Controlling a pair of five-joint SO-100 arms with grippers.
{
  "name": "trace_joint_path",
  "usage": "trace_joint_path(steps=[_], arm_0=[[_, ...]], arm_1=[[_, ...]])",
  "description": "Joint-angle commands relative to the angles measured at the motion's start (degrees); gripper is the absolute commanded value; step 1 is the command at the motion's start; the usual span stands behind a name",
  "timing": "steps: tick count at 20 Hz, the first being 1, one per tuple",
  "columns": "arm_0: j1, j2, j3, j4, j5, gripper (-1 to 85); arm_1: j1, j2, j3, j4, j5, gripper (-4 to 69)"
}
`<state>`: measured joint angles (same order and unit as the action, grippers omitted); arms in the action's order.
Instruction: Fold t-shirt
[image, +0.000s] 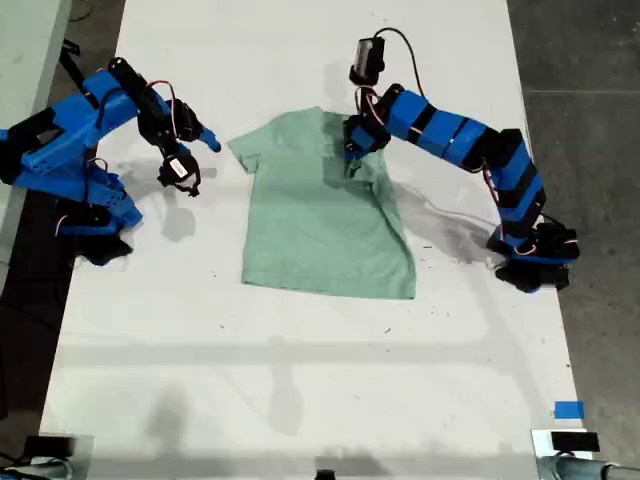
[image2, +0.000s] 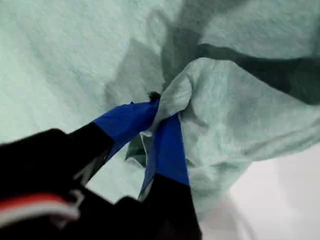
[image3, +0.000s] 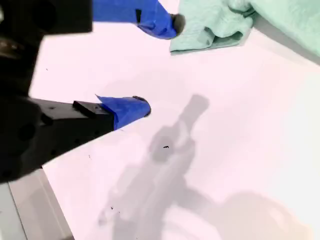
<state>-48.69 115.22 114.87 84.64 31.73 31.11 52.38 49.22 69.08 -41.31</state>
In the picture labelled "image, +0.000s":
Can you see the black camera stalk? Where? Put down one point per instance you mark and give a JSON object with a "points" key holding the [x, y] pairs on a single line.
{"points": [[169, 151], [361, 85]]}

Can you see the blue tape strip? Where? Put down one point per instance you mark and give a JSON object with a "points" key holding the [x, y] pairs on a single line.
{"points": [[569, 410]]}

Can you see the blue and black arm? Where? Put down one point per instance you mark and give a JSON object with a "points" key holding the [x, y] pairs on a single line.
{"points": [[450, 132], [60, 140]]}

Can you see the small black block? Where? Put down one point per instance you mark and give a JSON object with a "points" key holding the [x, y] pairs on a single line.
{"points": [[325, 475]]}

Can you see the black floor mat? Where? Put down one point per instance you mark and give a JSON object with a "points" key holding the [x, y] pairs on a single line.
{"points": [[20, 350]]}

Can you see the black rod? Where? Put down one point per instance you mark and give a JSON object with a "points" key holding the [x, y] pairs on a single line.
{"points": [[75, 70]]}

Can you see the pale green t-shirt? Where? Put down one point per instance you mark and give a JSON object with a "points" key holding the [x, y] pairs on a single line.
{"points": [[320, 235]]}

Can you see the small black box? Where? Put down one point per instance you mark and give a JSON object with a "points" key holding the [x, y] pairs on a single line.
{"points": [[47, 445], [575, 441]]}

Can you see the black camera box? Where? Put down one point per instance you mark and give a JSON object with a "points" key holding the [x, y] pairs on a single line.
{"points": [[177, 169], [367, 55]]}

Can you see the pale side table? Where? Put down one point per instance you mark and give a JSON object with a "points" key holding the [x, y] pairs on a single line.
{"points": [[25, 50]]}

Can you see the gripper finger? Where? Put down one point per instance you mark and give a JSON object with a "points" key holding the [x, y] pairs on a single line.
{"points": [[352, 135], [207, 139]]}

